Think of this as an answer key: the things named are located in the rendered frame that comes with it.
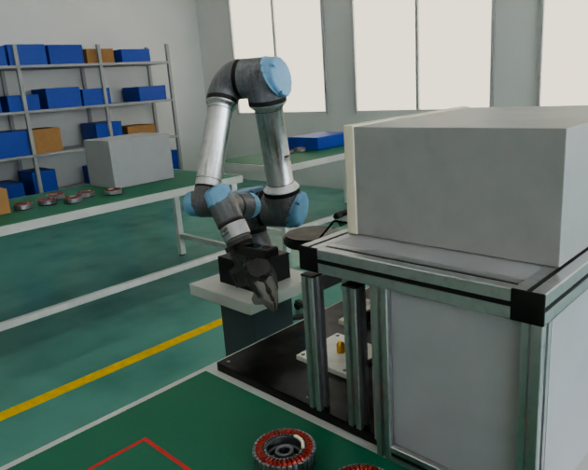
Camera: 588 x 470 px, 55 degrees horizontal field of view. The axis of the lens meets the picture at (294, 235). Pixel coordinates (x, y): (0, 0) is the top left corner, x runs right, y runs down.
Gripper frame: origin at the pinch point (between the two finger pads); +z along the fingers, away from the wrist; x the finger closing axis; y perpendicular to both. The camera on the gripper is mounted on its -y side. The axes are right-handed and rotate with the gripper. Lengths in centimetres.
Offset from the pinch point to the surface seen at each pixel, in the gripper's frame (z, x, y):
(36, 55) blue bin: -383, -188, 455
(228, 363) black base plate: 7.7, 18.7, 1.2
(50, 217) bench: -104, -32, 198
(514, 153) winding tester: -4, 9, -80
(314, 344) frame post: 10.6, 19.9, -32.2
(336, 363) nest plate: 17.9, 4.7, -18.2
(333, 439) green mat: 28.0, 23.2, -29.6
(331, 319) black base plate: 9.7, -15.0, -1.3
